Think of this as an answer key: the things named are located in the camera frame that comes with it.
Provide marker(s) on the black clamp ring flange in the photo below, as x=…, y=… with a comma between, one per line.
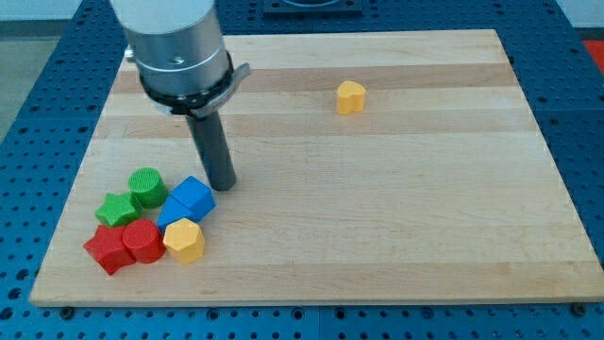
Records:
x=200, y=104

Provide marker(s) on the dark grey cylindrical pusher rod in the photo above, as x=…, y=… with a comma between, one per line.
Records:
x=211, y=144

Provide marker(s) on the yellow heart block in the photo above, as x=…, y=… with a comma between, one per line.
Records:
x=350, y=97

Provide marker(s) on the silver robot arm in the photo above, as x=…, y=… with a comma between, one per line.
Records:
x=183, y=63

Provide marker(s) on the green star block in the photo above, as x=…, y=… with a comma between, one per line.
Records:
x=119, y=210

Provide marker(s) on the red star block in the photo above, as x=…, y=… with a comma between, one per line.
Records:
x=107, y=248

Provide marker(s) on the blue cube block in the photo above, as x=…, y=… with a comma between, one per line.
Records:
x=195, y=196

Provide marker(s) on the green cylinder block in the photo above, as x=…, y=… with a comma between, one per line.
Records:
x=147, y=186

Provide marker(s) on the blue triangle block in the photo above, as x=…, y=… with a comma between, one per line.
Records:
x=172, y=211

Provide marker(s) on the yellow hexagon block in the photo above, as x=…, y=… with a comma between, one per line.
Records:
x=184, y=241

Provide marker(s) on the red cylinder block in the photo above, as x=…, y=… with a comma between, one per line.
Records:
x=143, y=239

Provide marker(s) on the wooden board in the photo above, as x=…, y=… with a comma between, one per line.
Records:
x=441, y=191

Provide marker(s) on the red object at edge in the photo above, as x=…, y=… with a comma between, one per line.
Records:
x=596, y=51

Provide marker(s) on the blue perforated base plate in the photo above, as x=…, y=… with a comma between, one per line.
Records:
x=44, y=147

